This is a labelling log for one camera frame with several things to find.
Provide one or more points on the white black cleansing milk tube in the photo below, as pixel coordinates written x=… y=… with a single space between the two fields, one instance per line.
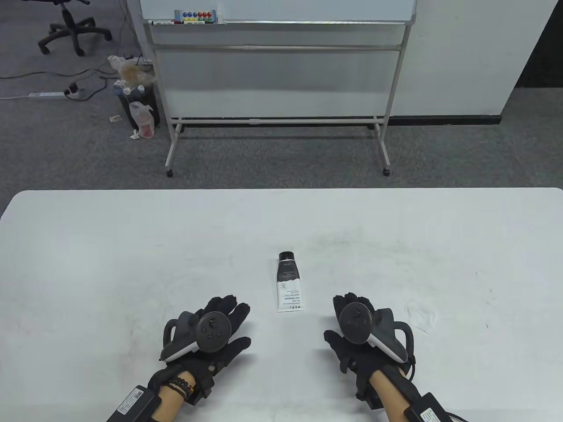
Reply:
x=288 y=281

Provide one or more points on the person's left hand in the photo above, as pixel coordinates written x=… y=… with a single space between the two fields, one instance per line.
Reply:
x=224 y=307

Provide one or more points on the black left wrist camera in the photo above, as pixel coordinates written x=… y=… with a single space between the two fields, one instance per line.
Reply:
x=202 y=389

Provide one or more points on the black trash bin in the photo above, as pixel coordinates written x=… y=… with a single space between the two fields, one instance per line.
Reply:
x=149 y=101

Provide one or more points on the person's right hand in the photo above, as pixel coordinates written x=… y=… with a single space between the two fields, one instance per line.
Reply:
x=352 y=358

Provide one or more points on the row of coloured magnets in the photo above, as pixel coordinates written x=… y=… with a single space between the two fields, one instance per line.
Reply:
x=195 y=16

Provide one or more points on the grey white controller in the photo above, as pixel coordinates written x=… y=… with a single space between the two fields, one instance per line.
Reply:
x=213 y=329
x=356 y=323

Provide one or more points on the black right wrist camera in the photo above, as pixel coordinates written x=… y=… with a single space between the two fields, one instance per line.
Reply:
x=367 y=395

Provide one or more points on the black office chair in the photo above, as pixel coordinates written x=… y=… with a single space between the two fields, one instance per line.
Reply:
x=70 y=26

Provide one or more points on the black wrist battery pack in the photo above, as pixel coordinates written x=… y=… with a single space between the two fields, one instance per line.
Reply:
x=426 y=411
x=132 y=404

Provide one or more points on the person's left forearm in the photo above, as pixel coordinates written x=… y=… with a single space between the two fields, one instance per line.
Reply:
x=173 y=404

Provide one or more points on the grey white right controller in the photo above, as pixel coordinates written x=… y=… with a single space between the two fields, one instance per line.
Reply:
x=356 y=323

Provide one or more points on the white power strip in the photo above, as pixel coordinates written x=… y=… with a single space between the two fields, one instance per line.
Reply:
x=46 y=94

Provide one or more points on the grey white left controller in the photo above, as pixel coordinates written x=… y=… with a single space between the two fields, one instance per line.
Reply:
x=213 y=329

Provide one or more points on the black marker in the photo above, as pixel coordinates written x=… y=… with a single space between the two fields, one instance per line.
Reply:
x=160 y=22

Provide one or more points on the whiteboard on metal stand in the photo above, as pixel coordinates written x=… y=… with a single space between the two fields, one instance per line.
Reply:
x=281 y=9

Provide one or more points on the person's right forearm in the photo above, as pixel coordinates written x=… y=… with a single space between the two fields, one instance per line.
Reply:
x=387 y=395

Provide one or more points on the plastic bag with red item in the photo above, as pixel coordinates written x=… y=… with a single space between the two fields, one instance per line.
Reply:
x=143 y=116

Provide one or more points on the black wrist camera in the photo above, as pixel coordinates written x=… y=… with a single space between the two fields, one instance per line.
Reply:
x=367 y=395
x=202 y=389

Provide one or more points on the clear plastic trash bag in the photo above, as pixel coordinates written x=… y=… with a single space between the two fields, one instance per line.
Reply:
x=132 y=70

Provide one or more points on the black right wrist battery pack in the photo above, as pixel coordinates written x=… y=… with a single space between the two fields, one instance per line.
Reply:
x=426 y=411

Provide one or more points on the black left wrist battery pack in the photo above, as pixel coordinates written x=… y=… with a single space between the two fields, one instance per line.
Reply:
x=132 y=404

